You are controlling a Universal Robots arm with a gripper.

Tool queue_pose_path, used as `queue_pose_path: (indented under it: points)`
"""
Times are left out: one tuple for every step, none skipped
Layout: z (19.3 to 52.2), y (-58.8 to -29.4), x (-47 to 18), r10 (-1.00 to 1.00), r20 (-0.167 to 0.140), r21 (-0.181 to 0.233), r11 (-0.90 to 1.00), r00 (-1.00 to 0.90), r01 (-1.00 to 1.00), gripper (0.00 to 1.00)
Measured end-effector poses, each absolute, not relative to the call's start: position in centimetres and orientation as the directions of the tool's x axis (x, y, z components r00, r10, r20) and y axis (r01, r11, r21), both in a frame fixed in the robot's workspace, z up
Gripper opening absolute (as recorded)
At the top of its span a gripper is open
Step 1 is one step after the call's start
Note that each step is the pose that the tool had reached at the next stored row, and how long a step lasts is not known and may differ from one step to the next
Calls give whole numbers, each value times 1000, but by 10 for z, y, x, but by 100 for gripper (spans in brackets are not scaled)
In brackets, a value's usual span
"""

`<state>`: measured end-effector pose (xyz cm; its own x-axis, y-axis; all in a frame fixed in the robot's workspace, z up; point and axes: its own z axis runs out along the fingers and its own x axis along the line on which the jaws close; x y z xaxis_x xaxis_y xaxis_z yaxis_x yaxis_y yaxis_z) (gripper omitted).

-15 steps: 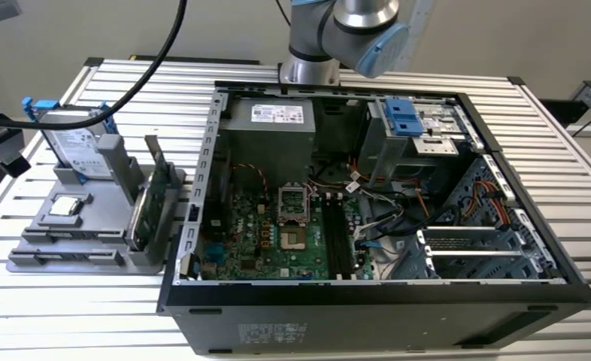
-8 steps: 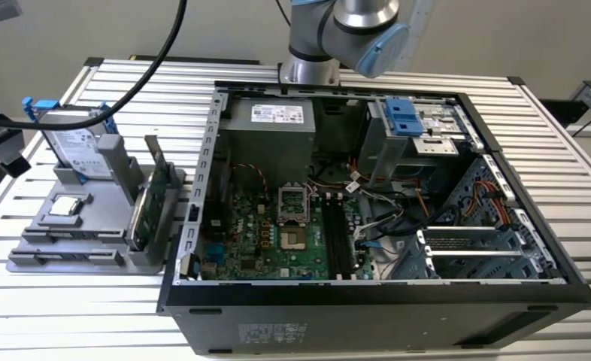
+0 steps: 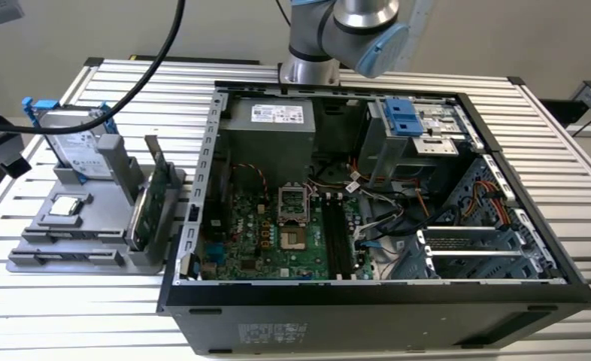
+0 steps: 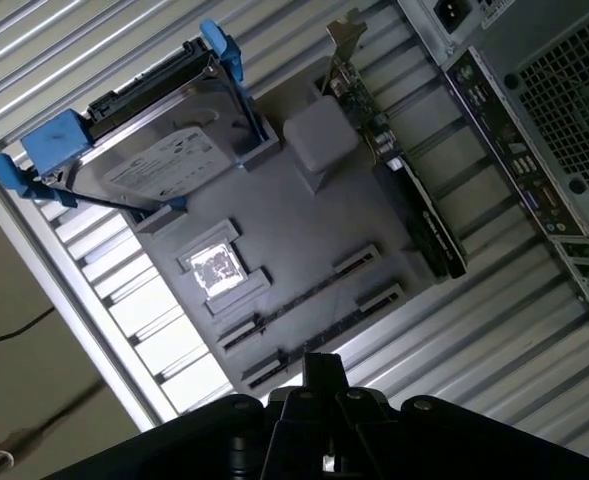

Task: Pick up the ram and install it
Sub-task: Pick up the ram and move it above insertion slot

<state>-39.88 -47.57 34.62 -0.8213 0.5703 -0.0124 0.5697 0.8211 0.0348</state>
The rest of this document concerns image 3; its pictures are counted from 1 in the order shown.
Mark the RAM stick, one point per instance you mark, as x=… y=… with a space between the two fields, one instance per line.
x=64 y=257
x=73 y=236

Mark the black square chipset chip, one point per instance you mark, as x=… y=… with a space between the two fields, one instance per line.
x=248 y=266

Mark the black box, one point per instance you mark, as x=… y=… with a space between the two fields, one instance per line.
x=565 y=113

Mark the green graphics card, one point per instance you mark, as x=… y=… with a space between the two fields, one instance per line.
x=155 y=195

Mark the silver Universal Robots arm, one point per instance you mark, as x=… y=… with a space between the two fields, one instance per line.
x=309 y=37

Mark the hard disk in blue carrier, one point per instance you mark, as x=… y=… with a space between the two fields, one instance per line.
x=73 y=150

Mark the silver CPU chip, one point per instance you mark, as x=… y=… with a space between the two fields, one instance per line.
x=65 y=206

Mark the perforated metal disk bay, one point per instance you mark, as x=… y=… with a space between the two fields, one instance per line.
x=475 y=253

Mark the CPU socket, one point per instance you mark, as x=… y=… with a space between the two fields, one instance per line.
x=293 y=238

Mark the black open PC case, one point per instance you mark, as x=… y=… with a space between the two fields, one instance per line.
x=324 y=327

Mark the green motherboard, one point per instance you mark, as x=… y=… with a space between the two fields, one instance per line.
x=300 y=263

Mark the pale perforated vertical strip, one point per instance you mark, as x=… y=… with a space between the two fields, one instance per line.
x=421 y=22

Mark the grey parts rack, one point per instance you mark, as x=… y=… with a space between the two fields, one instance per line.
x=99 y=222

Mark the blue plastic drive bracket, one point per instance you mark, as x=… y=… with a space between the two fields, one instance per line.
x=400 y=116

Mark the grey power supply unit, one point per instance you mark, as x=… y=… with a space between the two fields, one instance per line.
x=269 y=154

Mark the black RAM slot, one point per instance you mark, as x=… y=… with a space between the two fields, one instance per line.
x=343 y=237
x=336 y=237
x=329 y=237

